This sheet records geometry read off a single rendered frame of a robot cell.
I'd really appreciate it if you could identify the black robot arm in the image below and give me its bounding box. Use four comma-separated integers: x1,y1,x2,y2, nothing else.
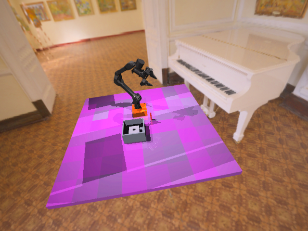
114,58,150,109

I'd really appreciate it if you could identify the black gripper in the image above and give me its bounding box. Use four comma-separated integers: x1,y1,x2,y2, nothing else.
138,68,157,86

